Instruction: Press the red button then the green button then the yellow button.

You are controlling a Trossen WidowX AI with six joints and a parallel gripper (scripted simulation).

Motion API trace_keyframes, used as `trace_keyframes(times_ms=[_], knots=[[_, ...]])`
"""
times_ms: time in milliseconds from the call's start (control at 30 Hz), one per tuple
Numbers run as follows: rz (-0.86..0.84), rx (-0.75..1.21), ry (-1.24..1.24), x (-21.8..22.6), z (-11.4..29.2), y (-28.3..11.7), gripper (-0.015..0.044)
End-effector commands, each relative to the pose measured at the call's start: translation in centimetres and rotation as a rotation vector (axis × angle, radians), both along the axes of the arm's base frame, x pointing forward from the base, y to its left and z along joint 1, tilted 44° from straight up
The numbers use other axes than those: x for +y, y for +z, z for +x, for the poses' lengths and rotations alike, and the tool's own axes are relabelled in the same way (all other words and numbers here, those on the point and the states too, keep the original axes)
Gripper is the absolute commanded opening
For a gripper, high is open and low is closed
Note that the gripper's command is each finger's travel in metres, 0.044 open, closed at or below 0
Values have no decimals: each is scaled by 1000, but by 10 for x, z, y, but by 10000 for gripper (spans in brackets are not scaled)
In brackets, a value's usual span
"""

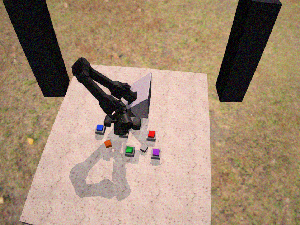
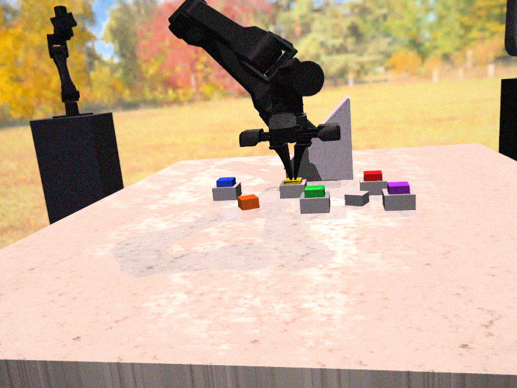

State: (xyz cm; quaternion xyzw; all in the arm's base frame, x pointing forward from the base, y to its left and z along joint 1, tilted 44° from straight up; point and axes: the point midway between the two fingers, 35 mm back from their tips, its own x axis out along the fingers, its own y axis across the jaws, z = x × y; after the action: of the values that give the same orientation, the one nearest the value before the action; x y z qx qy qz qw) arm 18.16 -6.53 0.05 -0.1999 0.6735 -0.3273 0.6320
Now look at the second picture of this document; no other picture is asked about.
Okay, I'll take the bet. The red button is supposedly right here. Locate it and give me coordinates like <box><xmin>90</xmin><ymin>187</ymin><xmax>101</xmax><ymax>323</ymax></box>
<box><xmin>359</xmin><ymin>171</ymin><xmax>387</xmax><ymax>196</ymax></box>

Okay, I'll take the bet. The orange cube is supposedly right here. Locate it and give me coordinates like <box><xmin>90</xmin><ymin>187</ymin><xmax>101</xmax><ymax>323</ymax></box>
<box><xmin>237</xmin><ymin>194</ymin><xmax>260</xmax><ymax>210</ymax></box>

